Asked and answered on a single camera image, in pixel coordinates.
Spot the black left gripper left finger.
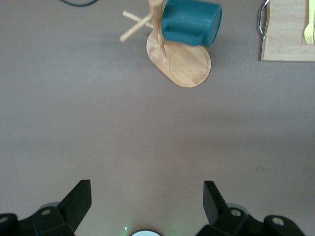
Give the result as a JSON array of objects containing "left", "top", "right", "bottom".
[{"left": 33, "top": 179, "right": 92, "bottom": 236}]

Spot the wooden cutting board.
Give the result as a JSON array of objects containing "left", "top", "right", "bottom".
[{"left": 257, "top": 0, "right": 315, "bottom": 61}]

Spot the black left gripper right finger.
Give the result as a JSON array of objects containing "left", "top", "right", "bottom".
[{"left": 196, "top": 180, "right": 266, "bottom": 236}]

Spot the black looped cable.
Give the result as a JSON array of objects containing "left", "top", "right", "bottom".
[{"left": 59, "top": 0, "right": 98, "bottom": 7}]

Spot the yellow plastic fork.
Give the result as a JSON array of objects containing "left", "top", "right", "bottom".
[{"left": 304, "top": 0, "right": 315, "bottom": 45}]

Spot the teal cup with handle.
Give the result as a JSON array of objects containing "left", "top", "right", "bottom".
[{"left": 161, "top": 0, "right": 224, "bottom": 48}]

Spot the wooden cup rack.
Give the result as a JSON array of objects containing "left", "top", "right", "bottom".
[{"left": 119, "top": 0, "right": 212, "bottom": 89}]

